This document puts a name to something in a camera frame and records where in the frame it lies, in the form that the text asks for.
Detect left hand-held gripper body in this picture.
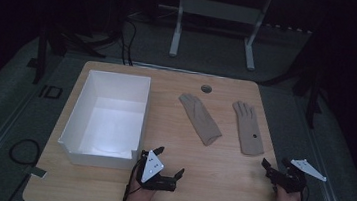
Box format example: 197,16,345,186
134,148,181,194

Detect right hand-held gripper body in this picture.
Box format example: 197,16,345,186
266,155,329,197

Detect beige glove with black dot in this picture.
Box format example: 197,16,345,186
226,99,271,158

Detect white rectangular box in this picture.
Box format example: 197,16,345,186
54,66,153,173

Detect plain beige glove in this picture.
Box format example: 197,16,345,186
173,92,227,148

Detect person's left hand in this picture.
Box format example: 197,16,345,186
127,175,159,201

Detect black metal stand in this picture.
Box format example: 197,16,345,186
24,14,110,92
258,55,328,131

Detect round grey table grommet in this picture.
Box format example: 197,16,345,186
199,84,213,95

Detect grey tape piece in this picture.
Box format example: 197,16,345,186
26,164,49,180

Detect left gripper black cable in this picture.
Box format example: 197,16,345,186
122,156,148,201

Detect black floor cables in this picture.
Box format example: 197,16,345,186
115,15,140,68

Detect black looped floor cable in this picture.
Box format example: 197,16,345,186
3,136,43,201

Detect white metal desk frame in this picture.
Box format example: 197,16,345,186
152,0,316,78

